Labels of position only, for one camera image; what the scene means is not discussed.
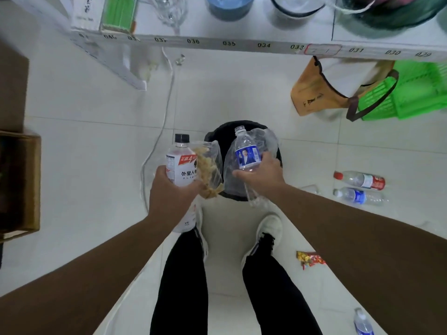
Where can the person's left hand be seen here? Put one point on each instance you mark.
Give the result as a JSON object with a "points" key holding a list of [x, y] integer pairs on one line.
{"points": [[169, 197]]}

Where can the person's right hand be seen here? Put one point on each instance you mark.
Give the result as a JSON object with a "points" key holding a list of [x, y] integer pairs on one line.
{"points": [[266, 174]]}

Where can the person's left fingers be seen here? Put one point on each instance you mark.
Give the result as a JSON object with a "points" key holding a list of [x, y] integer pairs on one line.
{"points": [[161, 170]]}

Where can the person's right thumb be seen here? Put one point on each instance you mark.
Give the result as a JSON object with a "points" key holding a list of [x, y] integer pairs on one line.
{"points": [[244, 173]]}

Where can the clear plastic bag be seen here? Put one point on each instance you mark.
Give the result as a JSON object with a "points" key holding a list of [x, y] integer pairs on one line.
{"points": [[237, 184]]}

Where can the clear water bottle blue label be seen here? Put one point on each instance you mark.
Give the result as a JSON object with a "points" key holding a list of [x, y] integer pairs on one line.
{"points": [[247, 153]]}

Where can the white drink bottle black cap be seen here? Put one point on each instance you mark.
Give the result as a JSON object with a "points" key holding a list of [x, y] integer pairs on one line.
{"points": [[180, 163]]}

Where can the clear bag with yellow snacks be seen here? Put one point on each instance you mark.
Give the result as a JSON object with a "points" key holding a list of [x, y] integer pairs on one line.
{"points": [[208, 169]]}

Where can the person's right forearm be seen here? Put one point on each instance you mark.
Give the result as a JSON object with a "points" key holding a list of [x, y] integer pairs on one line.
{"points": [[366, 251]]}

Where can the person's left forearm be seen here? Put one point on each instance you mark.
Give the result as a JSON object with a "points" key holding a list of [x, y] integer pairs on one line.
{"points": [[83, 279]]}

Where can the black trash bin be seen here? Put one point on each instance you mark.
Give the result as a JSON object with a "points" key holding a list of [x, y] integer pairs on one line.
{"points": [[225, 136]]}

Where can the person's right white shoe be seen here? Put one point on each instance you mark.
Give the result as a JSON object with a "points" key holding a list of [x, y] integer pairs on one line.
{"points": [[268, 228]]}

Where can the person's white shoe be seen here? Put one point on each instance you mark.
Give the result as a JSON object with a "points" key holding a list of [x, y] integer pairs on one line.
{"points": [[202, 233], [268, 228]]}

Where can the person's left white shoe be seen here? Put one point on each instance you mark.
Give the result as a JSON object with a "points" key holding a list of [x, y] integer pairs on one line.
{"points": [[202, 233]]}

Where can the red yellow candy wrapper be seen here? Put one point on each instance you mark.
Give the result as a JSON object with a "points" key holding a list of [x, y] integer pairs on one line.
{"points": [[310, 259]]}

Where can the clear bottle red label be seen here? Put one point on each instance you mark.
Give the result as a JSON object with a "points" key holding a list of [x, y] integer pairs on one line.
{"points": [[361, 179]]}

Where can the clear bottle blue label white cap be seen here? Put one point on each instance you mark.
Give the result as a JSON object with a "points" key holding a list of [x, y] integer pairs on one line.
{"points": [[359, 196]]}

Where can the person's left leg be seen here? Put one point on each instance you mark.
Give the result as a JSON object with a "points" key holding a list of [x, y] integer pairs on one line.
{"points": [[181, 289]]}

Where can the person's leg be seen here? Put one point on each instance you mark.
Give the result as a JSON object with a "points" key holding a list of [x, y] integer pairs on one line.
{"points": [[181, 289], [276, 293]]}

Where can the person's right leg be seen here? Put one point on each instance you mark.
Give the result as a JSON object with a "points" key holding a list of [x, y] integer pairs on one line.
{"points": [[276, 293]]}

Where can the white table with number strip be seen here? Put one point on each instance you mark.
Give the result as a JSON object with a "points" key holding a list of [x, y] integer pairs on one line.
{"points": [[244, 34]]}

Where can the brown cardboard box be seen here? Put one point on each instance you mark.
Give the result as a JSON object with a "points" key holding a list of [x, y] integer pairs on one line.
{"points": [[21, 181]]}

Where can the clear glass cup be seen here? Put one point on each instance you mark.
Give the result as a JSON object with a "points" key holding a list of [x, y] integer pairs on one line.
{"points": [[170, 10]]}

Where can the white and green box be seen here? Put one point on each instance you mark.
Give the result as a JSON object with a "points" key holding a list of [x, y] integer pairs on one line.
{"points": [[104, 13]]}

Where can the blue round container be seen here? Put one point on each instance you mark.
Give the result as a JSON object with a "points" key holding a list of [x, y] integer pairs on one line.
{"points": [[230, 6]]}

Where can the white bowl dark rim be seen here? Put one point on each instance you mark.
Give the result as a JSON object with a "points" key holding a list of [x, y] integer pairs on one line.
{"points": [[296, 6]]}

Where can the green plastic basket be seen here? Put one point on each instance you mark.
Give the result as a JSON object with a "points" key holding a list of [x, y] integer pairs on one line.
{"points": [[408, 90]]}

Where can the small clear bottle blue label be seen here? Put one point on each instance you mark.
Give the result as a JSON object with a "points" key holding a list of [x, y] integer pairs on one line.
{"points": [[362, 323]]}

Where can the dark green round basin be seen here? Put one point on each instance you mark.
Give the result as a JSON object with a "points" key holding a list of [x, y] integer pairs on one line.
{"points": [[391, 10]]}

